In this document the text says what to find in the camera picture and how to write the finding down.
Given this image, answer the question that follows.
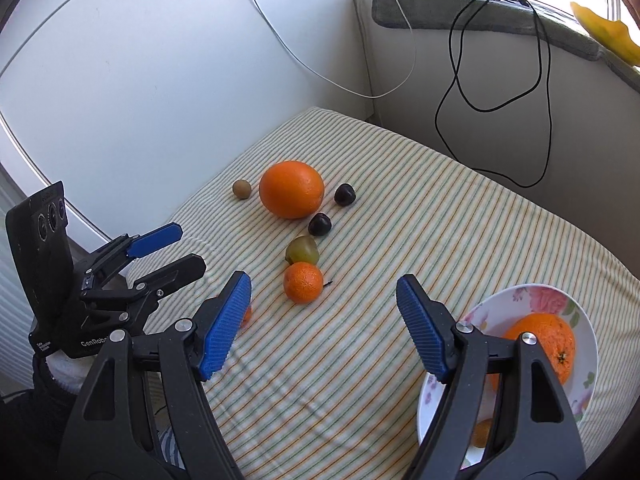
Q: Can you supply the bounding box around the medium mandarin orange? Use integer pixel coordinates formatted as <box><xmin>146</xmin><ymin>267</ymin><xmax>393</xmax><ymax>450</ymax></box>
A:
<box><xmin>471</xmin><ymin>418</ymin><xmax>494</xmax><ymax>448</ymax></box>

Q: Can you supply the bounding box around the large rough orange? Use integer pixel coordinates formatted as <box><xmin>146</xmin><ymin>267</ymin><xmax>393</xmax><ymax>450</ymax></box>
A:
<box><xmin>489</xmin><ymin>312</ymin><xmax>576</xmax><ymax>386</ymax></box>

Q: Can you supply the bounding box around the small mandarin front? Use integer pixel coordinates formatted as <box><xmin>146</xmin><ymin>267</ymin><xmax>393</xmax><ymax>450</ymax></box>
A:
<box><xmin>240</xmin><ymin>305</ymin><xmax>253</xmax><ymax>330</ymax></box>

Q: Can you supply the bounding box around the small mandarin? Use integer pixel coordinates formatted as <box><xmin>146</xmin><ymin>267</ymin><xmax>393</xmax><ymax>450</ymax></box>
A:
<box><xmin>283</xmin><ymin>261</ymin><xmax>324</xmax><ymax>304</ymax></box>
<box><xmin>240</xmin><ymin>305</ymin><xmax>253</xmax><ymax>330</ymax></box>

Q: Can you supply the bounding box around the brown kiwi fruit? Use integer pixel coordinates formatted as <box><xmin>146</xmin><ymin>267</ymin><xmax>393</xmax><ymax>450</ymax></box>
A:
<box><xmin>232</xmin><ymin>179</ymin><xmax>253</xmax><ymax>200</ymax></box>

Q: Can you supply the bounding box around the large smooth orange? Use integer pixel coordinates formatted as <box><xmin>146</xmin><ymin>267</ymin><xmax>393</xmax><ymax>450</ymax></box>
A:
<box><xmin>259</xmin><ymin>160</ymin><xmax>324</xmax><ymax>220</ymax></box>

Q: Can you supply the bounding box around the green kiwi fruit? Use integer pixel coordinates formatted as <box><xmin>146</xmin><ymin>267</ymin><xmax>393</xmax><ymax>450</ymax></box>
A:
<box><xmin>284</xmin><ymin>235</ymin><xmax>320</xmax><ymax>266</ymax></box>

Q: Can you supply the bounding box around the dark plum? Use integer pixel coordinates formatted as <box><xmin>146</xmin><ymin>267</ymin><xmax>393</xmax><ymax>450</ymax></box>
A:
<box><xmin>307</xmin><ymin>212</ymin><xmax>332</xmax><ymax>237</ymax></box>
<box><xmin>334</xmin><ymin>183</ymin><xmax>357</xmax><ymax>207</ymax></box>

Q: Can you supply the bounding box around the white gloved left hand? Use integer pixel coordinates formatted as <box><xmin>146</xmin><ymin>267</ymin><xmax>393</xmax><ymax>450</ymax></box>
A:
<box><xmin>46</xmin><ymin>350</ymin><xmax>96</xmax><ymax>394</ymax></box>

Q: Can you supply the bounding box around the floral white plate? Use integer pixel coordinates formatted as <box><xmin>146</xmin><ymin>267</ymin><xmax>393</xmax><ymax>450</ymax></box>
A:
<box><xmin>416</xmin><ymin>284</ymin><xmax>599</xmax><ymax>468</ymax></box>

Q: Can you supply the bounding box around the striped tablecloth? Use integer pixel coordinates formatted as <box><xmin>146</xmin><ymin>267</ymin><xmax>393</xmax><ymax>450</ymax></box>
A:
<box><xmin>128</xmin><ymin>108</ymin><xmax>639</xmax><ymax>479</ymax></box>

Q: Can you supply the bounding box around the yellow glass dish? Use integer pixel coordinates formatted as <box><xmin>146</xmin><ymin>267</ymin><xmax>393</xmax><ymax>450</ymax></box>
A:
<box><xmin>570</xmin><ymin>2</ymin><xmax>640</xmax><ymax>66</ymax></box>

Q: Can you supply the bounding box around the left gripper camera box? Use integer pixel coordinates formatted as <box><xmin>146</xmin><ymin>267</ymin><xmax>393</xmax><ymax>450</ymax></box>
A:
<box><xmin>6</xmin><ymin>181</ymin><xmax>74</xmax><ymax>324</ymax></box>

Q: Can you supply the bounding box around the white cable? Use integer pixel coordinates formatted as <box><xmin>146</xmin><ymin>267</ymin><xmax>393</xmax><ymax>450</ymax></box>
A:
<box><xmin>224</xmin><ymin>0</ymin><xmax>419</xmax><ymax>100</ymax></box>

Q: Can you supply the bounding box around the black cable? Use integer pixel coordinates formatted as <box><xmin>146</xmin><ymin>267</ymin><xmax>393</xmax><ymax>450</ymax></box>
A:
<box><xmin>433</xmin><ymin>0</ymin><xmax>556</xmax><ymax>190</ymax></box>

